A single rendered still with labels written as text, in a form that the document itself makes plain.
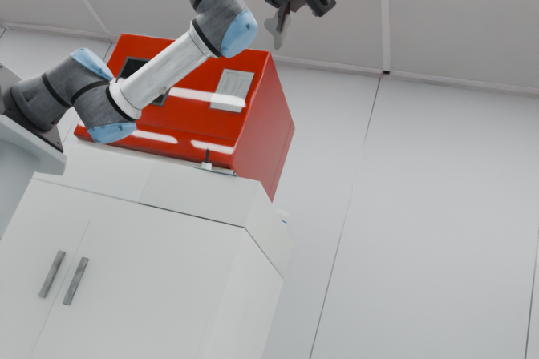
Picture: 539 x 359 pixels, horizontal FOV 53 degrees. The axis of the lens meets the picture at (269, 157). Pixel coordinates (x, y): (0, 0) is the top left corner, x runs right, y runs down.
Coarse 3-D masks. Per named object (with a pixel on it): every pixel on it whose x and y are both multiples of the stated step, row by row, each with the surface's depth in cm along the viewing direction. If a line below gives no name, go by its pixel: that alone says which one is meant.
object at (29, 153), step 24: (0, 120) 124; (0, 144) 137; (24, 144) 135; (48, 144) 136; (0, 168) 135; (24, 168) 140; (48, 168) 151; (0, 192) 134; (24, 192) 144; (0, 216) 135; (0, 240) 138
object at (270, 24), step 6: (276, 12) 124; (270, 18) 125; (276, 18) 124; (288, 18) 122; (264, 24) 126; (270, 24) 125; (276, 24) 124; (288, 24) 124; (270, 30) 126; (276, 30) 123; (282, 30) 123; (276, 36) 124; (282, 36) 124; (276, 42) 125; (282, 42) 126; (276, 48) 127
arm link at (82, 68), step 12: (84, 48) 146; (72, 60) 143; (84, 60) 142; (96, 60) 146; (48, 72) 144; (60, 72) 143; (72, 72) 142; (84, 72) 142; (96, 72) 143; (108, 72) 148; (60, 84) 143; (72, 84) 142; (84, 84) 142; (96, 84) 143; (108, 84) 146; (60, 96) 144; (72, 96) 143
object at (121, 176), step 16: (64, 144) 180; (80, 160) 176; (96, 160) 175; (112, 160) 173; (128, 160) 172; (144, 160) 171; (32, 176) 177; (48, 176) 176; (64, 176) 174; (80, 176) 173; (96, 176) 172; (112, 176) 171; (128, 176) 169; (144, 176) 168; (96, 192) 169; (112, 192) 168; (128, 192) 167
